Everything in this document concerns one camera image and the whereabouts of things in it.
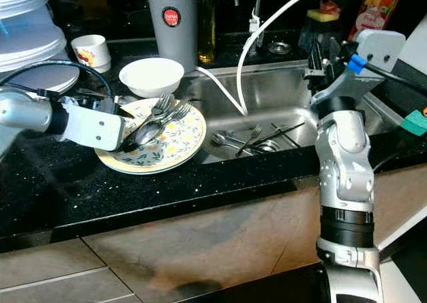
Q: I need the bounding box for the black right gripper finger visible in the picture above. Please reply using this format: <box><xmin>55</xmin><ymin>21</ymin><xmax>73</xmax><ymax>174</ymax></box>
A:
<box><xmin>307</xmin><ymin>41</ymin><xmax>322</xmax><ymax>79</ymax></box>
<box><xmin>326</xmin><ymin>39</ymin><xmax>350</xmax><ymax>64</ymax></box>

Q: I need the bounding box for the steel spoon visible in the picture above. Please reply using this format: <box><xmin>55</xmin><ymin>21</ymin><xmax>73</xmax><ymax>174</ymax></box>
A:
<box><xmin>130</xmin><ymin>96</ymin><xmax>171</xmax><ymax>150</ymax></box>
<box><xmin>210</xmin><ymin>133</ymin><xmax>249</xmax><ymax>152</ymax></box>

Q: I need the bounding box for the floral cream dinner plate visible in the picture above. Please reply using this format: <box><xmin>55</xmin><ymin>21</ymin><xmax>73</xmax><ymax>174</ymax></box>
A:
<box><xmin>95</xmin><ymin>96</ymin><xmax>207</xmax><ymax>176</ymax></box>

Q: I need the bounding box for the dark curved kitchen faucet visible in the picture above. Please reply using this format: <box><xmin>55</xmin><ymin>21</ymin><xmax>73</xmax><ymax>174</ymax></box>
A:
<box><xmin>249</xmin><ymin>0</ymin><xmax>264</xmax><ymax>40</ymax></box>

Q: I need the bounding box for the black sponge caddy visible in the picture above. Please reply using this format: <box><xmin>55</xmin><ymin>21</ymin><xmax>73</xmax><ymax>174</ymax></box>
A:
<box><xmin>300</xmin><ymin>13</ymin><xmax>341</xmax><ymax>53</ymax></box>

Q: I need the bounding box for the round steel counter cap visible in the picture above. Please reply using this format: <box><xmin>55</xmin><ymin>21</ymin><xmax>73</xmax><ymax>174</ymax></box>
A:
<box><xmin>267</xmin><ymin>41</ymin><xmax>292</xmax><ymax>55</ymax></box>

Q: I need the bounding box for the yellow sponge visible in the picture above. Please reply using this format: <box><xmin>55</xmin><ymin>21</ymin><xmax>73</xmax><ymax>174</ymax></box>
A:
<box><xmin>309</xmin><ymin>9</ymin><xmax>331</xmax><ymax>22</ymax></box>

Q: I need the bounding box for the stainless steel sink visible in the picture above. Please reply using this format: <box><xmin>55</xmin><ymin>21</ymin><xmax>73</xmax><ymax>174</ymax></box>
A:
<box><xmin>183</xmin><ymin>59</ymin><xmax>408</xmax><ymax>164</ymax></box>

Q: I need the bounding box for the red scrub sponge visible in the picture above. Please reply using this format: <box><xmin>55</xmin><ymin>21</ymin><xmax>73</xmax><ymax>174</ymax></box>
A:
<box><xmin>322</xmin><ymin>1</ymin><xmax>342</xmax><ymax>15</ymax></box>

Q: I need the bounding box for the fruit label soap pump bottle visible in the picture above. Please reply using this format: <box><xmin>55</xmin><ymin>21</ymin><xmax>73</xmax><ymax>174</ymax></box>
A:
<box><xmin>348</xmin><ymin>0</ymin><xmax>401</xmax><ymax>40</ymax></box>

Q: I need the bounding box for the white printed cup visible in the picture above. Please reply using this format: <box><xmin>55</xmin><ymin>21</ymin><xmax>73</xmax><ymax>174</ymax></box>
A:
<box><xmin>71</xmin><ymin>34</ymin><xmax>111</xmax><ymax>73</ymax></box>

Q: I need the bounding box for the white ceramic bowl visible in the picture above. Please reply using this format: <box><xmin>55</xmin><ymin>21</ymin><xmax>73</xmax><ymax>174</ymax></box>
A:
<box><xmin>119</xmin><ymin>57</ymin><xmax>185</xmax><ymax>98</ymax></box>

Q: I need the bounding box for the white plastic board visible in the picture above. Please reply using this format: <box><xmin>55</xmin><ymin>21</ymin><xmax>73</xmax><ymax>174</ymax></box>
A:
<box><xmin>400</xmin><ymin>13</ymin><xmax>427</xmax><ymax>83</ymax></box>

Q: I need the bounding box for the green plastic item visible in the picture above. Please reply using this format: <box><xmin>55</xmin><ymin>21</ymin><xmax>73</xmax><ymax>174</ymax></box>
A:
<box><xmin>404</xmin><ymin>109</ymin><xmax>427</xmax><ymax>137</ymax></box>

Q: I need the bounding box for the white stacked plastic container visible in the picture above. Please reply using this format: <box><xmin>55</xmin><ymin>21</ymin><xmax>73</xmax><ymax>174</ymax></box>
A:
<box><xmin>0</xmin><ymin>0</ymin><xmax>81</xmax><ymax>93</ymax></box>

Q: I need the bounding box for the steel sink drain strainer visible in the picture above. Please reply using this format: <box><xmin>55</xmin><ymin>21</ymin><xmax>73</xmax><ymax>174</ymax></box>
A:
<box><xmin>255</xmin><ymin>140</ymin><xmax>280</xmax><ymax>152</ymax></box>

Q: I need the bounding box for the grey canister with red logo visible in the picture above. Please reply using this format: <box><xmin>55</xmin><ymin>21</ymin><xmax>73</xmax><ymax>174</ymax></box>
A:
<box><xmin>145</xmin><ymin>0</ymin><xmax>197</xmax><ymax>73</ymax></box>

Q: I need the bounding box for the yellow oil bottle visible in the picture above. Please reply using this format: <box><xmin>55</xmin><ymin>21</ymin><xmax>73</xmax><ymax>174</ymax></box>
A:
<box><xmin>197</xmin><ymin>0</ymin><xmax>218</xmax><ymax>65</ymax></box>

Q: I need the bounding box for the beige cabinet door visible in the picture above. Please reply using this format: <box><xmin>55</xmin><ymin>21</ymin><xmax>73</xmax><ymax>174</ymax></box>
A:
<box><xmin>80</xmin><ymin>176</ymin><xmax>427</xmax><ymax>303</ymax></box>

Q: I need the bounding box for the beige drawer front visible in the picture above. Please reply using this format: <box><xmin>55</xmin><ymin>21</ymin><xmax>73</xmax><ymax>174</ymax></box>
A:
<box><xmin>0</xmin><ymin>268</ymin><xmax>127</xmax><ymax>303</ymax></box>
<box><xmin>0</xmin><ymin>236</ymin><xmax>101</xmax><ymax>290</ymax></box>

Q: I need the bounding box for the blue cable tape wrap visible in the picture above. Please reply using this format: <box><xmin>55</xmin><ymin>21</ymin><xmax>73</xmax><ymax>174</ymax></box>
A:
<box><xmin>348</xmin><ymin>54</ymin><xmax>368</xmax><ymax>74</ymax></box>

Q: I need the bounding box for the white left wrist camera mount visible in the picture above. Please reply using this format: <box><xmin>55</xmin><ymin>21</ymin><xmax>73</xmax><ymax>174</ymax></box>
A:
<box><xmin>63</xmin><ymin>104</ymin><xmax>129</xmax><ymax>152</ymax></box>

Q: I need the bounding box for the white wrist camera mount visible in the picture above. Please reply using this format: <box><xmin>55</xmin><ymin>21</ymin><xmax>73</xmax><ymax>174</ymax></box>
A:
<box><xmin>63</xmin><ymin>104</ymin><xmax>129</xmax><ymax>152</ymax></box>
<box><xmin>310</xmin><ymin>29</ymin><xmax>407</xmax><ymax>111</ymax></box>

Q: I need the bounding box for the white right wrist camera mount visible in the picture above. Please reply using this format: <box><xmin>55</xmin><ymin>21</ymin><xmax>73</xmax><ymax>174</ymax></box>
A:
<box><xmin>310</xmin><ymin>29</ymin><xmax>407</xmax><ymax>111</ymax></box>

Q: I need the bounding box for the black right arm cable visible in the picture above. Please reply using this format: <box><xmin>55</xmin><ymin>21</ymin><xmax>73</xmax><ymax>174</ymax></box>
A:
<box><xmin>366</xmin><ymin>63</ymin><xmax>427</xmax><ymax>97</ymax></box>

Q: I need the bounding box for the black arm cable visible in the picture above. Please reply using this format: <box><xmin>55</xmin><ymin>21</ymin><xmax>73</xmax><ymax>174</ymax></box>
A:
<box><xmin>0</xmin><ymin>59</ymin><xmax>114</xmax><ymax>103</ymax></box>
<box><xmin>366</xmin><ymin>63</ymin><xmax>427</xmax><ymax>97</ymax></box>

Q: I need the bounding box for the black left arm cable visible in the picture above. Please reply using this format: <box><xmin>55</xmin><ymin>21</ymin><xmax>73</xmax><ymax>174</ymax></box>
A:
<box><xmin>0</xmin><ymin>59</ymin><xmax>114</xmax><ymax>103</ymax></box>

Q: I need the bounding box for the white flexible hose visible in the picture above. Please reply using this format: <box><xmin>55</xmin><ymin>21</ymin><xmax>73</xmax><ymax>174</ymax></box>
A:
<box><xmin>197</xmin><ymin>0</ymin><xmax>332</xmax><ymax>115</ymax></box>

